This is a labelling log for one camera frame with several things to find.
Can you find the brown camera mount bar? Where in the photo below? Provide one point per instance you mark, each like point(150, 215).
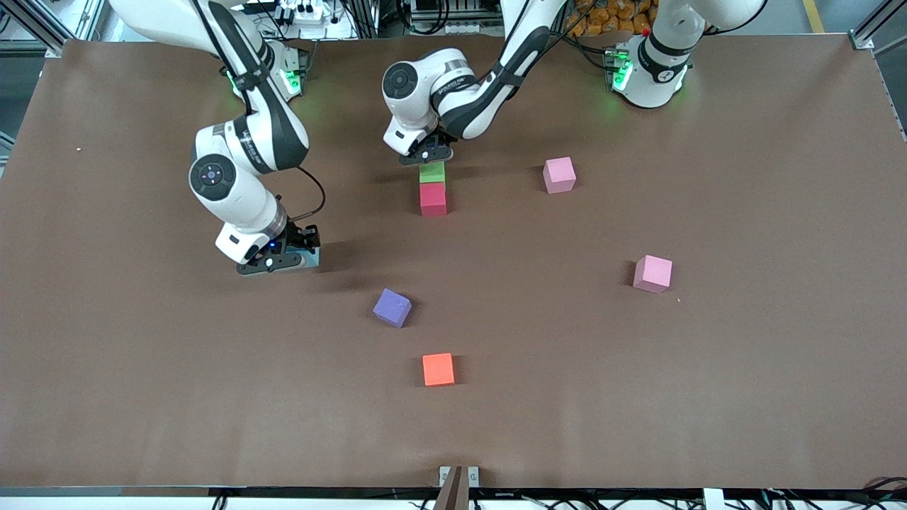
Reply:
point(453, 492)

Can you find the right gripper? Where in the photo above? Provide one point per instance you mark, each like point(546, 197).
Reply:
point(300, 234)

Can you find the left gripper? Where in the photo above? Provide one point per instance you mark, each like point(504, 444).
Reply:
point(441, 142)

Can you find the orange foam cube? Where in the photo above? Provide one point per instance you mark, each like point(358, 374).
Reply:
point(438, 370)

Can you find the green foam cube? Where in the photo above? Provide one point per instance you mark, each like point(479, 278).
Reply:
point(432, 174)

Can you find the red foam cube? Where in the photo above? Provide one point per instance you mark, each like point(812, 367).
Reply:
point(433, 200)

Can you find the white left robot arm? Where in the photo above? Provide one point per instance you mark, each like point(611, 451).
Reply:
point(468, 106)

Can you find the brown table mat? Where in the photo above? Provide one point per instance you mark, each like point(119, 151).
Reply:
point(453, 432)

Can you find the blue foam cube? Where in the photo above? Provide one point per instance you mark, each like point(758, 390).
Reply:
point(312, 259)

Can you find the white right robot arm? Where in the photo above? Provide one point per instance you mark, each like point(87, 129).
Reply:
point(241, 184)

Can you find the purple foam cube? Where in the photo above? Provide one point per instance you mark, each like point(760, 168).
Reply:
point(392, 308)

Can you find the pink foam cube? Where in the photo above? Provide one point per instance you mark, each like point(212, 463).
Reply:
point(559, 176)
point(652, 274)

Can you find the aluminium frame profile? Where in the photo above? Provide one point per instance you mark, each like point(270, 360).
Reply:
point(875, 28)
point(67, 28)

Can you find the white power strip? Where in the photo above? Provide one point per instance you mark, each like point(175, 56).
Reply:
point(306, 13)

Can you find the grey metal mounting bracket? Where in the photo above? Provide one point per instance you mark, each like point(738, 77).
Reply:
point(445, 476)

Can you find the bag of orange fruit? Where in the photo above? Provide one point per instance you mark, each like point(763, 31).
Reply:
point(602, 18)

